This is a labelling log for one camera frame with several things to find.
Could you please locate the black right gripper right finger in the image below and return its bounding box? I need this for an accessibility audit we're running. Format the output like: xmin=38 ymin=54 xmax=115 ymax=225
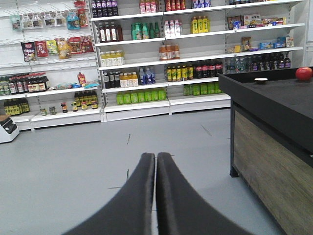
xmin=156 ymin=152 xmax=249 ymax=235

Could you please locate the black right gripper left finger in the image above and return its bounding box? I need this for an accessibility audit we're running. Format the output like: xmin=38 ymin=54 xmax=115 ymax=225
xmin=65 ymin=153 xmax=155 ymax=235

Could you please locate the black wood display table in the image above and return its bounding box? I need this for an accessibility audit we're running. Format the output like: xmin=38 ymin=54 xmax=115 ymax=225
xmin=219 ymin=69 xmax=313 ymax=235

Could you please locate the white floor machine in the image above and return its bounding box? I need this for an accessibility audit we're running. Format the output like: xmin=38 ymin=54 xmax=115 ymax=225
xmin=0 ymin=115 xmax=20 ymax=143

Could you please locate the small white dish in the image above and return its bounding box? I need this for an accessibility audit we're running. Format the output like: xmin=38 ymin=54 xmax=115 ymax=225
xmin=254 ymin=78 xmax=268 ymax=83

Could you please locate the white supermarket shelf unit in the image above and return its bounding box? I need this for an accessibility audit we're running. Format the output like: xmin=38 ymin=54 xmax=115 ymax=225
xmin=0 ymin=0 xmax=310 ymax=130

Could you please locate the red apple far left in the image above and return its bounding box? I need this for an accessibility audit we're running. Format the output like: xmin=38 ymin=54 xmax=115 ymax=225
xmin=295 ymin=67 xmax=313 ymax=81

